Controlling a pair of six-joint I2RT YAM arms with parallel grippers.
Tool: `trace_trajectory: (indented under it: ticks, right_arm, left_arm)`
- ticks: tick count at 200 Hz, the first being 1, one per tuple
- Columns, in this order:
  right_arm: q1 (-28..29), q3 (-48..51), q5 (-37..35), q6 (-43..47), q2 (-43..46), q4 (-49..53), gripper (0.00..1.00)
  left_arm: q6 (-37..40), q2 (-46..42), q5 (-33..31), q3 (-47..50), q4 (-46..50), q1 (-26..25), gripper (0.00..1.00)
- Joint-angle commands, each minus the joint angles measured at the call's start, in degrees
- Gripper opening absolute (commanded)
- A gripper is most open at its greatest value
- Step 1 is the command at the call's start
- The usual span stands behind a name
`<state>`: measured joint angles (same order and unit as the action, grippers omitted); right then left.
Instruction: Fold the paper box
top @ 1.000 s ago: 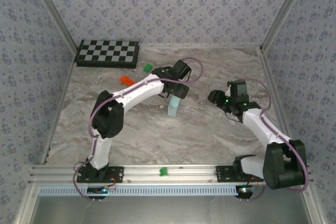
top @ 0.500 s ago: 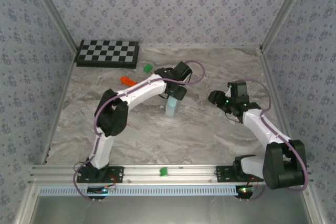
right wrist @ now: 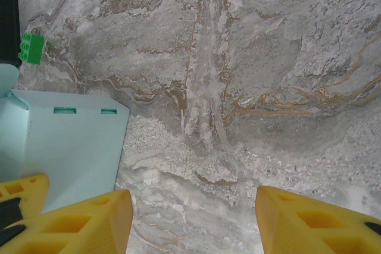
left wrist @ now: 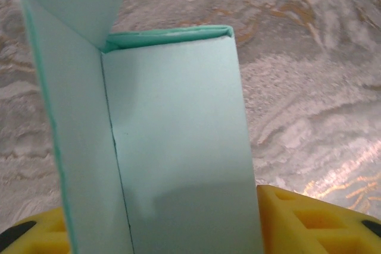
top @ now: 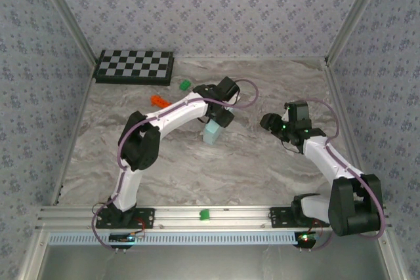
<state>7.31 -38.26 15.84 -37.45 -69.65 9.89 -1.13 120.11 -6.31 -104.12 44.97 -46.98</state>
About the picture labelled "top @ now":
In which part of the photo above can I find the black grey chessboard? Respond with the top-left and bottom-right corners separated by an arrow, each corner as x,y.
94,49 -> 175,87

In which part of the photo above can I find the slotted grey cable duct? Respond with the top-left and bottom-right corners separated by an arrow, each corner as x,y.
48,231 -> 299,245

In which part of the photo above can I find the orange toy block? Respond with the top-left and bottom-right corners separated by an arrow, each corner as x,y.
150,95 -> 172,109

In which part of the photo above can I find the aluminium corner post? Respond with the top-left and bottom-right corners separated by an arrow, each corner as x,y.
326,0 -> 391,64
32,0 -> 99,66

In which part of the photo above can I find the grey metal sheet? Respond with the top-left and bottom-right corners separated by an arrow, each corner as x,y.
35,243 -> 394,280

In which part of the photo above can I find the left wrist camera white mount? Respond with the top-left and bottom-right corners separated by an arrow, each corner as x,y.
229,93 -> 243,113

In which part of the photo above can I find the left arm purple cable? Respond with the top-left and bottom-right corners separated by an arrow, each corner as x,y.
91,78 -> 260,254

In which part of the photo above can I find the aluminium side rail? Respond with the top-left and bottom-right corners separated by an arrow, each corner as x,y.
51,62 -> 99,205
323,60 -> 375,204

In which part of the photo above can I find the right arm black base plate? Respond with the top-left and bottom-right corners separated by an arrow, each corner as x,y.
268,207 -> 331,229

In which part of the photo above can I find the light blue paper box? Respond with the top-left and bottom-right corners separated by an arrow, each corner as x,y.
202,106 -> 234,147

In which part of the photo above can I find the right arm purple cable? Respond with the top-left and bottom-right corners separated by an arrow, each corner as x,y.
301,98 -> 385,254

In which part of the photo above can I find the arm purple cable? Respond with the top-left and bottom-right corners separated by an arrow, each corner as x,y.
301,98 -> 385,254
91,78 -> 260,254

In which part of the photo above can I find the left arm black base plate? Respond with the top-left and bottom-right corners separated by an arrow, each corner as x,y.
95,207 -> 156,230

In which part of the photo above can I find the aluminium front rail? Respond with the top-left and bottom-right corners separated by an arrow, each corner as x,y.
35,205 -> 393,231

